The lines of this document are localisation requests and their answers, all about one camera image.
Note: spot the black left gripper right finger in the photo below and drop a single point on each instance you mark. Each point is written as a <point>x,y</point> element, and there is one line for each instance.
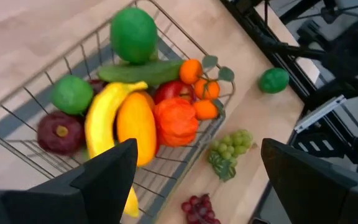
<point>322,202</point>

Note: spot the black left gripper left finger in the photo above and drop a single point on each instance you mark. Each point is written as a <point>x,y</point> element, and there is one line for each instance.
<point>57,205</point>

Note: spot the yellow banana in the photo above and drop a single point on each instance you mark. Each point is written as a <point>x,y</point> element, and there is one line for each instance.
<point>101,118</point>

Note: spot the yellow orange mango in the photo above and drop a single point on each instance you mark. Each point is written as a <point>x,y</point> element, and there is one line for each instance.
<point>136,127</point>

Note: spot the small green lime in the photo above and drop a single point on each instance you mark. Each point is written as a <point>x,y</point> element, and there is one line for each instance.
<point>72,95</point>

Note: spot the orange mini pumpkin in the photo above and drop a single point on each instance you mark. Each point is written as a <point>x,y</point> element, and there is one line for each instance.
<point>176,121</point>

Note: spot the green cucumber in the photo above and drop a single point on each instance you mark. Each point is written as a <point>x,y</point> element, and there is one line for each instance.
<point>141,72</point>

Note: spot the bright red apple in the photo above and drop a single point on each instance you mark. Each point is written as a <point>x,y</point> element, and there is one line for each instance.
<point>174,91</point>

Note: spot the tangerine cluster with leaves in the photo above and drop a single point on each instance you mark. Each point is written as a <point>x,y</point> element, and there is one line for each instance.
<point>190,71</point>

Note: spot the silver aluminium bar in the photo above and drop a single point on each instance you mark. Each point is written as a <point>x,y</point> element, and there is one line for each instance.
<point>319,113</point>

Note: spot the beige mat with grey border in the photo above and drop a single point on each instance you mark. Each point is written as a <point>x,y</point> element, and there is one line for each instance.
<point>20,118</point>

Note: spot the green grape bunch with leaves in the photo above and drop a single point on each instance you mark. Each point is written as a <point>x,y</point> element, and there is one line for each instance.
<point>230,149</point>

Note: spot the purple grape bunch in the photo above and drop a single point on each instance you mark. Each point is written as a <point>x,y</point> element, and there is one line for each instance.
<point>200,210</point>

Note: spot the black aluminium rig frame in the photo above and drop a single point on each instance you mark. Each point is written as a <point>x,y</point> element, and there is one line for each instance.
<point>259,37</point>

